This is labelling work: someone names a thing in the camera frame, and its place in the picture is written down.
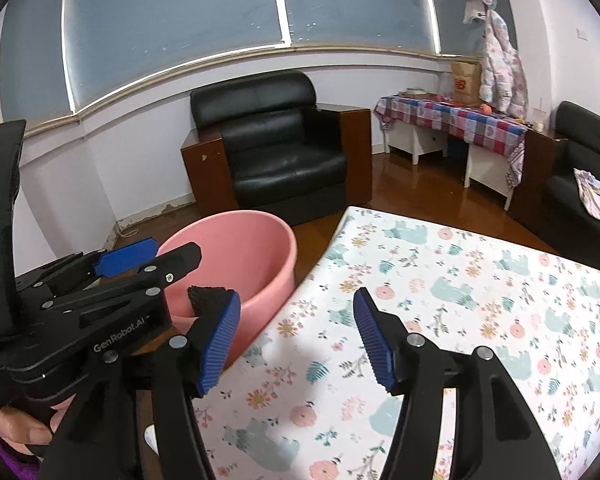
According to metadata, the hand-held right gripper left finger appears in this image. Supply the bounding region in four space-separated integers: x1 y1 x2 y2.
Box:
37 291 242 480

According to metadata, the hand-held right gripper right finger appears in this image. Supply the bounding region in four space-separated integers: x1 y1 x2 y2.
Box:
353 287 563 480

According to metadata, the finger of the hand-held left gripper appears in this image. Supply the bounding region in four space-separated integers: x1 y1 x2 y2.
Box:
17 237 158 296
5 242 202 376

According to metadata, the pink plastic basin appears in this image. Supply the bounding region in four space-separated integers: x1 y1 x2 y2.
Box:
156 210 298 371

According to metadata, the person's left hand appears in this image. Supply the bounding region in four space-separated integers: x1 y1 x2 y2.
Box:
0 395 76 447

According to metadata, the floral tablecloth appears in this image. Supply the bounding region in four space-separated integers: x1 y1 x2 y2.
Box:
145 205 600 480

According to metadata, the blue window blind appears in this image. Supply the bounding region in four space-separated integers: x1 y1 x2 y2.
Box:
0 0 76 126
62 0 288 111
275 0 443 56

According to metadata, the black leather armchair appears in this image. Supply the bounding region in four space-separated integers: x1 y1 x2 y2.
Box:
181 71 373 226
510 101 600 256

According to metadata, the checkered tablecloth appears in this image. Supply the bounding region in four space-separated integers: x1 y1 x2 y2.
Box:
374 94 531 191

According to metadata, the patterned cloth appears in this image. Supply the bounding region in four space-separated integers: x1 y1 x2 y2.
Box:
573 167 600 226

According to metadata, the brown paper bag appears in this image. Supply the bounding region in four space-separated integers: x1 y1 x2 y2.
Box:
450 60 483 107

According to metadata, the patterned padded jacket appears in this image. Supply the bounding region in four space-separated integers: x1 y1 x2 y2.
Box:
479 10 530 117

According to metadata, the beige hanging garment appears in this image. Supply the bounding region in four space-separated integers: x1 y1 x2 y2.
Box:
462 0 488 24

